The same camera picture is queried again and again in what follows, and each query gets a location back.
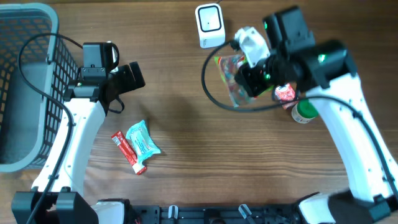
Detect mint green wipes pouch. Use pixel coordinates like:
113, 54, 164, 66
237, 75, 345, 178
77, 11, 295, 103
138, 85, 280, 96
126, 120, 161, 164

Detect small red white packet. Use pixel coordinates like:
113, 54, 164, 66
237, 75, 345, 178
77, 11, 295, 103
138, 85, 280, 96
275, 83, 300, 110

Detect green gummy candy bag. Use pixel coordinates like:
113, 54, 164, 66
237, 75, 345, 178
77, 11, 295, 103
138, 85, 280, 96
214, 54, 256, 107

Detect grey plastic mesh basket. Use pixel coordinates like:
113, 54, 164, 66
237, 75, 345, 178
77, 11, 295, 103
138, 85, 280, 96
1, 3, 78, 172

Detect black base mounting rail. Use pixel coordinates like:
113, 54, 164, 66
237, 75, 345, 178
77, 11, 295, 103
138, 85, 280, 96
132, 204, 303, 224

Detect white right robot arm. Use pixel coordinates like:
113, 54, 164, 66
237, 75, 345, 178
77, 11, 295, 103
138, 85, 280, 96
234, 6, 397, 223

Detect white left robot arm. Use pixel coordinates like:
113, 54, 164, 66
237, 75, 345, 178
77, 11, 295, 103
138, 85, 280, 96
12, 42, 145, 223

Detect red snack bar wrapper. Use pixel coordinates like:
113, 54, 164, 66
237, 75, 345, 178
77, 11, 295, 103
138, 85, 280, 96
111, 131, 147, 175

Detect white barcode scanner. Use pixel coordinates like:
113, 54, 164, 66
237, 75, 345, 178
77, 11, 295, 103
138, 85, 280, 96
195, 3, 226, 49

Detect green lid spice jar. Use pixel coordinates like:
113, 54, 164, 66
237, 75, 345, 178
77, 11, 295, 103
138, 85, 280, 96
291, 100, 318, 124

